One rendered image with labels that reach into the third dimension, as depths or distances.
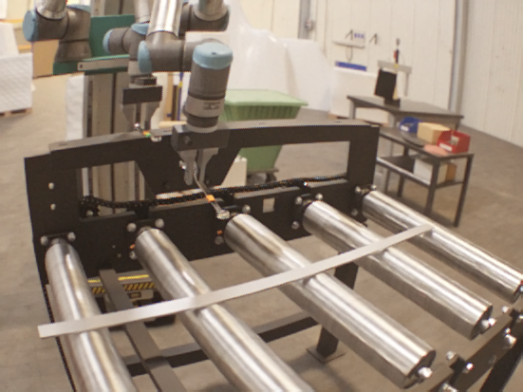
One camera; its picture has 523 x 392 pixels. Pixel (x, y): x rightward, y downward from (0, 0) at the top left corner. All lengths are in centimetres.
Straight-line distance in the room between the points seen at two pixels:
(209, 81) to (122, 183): 138
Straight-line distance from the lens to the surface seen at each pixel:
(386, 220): 162
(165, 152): 126
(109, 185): 226
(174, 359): 166
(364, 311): 97
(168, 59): 107
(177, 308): 91
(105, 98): 214
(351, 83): 799
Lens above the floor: 146
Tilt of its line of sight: 22 degrees down
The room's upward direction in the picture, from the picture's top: 4 degrees clockwise
